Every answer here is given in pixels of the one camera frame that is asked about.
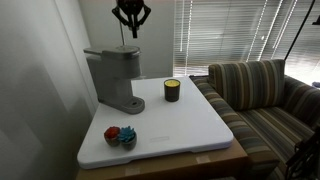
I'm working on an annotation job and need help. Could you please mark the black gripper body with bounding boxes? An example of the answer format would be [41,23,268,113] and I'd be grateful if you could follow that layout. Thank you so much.
[117,0,146,24]

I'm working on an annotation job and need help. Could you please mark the grey coffee maker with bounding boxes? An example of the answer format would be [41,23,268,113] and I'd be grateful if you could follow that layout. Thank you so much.
[84,45,145,114]

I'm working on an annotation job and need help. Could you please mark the white window blinds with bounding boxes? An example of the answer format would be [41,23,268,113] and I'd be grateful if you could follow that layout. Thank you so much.
[173,0,320,84]

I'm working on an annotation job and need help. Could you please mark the dark candle jar yellow wax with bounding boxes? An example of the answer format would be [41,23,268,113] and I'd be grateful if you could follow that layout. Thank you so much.
[164,79,181,102]

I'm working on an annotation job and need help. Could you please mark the white table board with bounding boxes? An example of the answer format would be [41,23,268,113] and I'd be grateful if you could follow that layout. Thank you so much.
[77,77,234,169]

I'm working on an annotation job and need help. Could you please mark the red succulent in grey pot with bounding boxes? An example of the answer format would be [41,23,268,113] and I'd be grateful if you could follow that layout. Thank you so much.
[104,126,120,147]

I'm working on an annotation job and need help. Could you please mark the blue succulent in grey pot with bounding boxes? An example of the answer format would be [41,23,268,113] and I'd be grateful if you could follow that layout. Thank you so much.
[118,126,137,150]

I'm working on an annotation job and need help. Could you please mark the striped sofa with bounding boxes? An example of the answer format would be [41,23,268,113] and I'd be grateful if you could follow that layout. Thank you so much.
[191,59,320,180]

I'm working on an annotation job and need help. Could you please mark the brown cardboard box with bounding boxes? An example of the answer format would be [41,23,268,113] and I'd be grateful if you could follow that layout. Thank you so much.
[76,139,248,180]

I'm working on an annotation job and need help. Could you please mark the black tripod stand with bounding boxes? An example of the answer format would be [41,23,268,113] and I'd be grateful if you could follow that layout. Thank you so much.
[285,126,320,180]

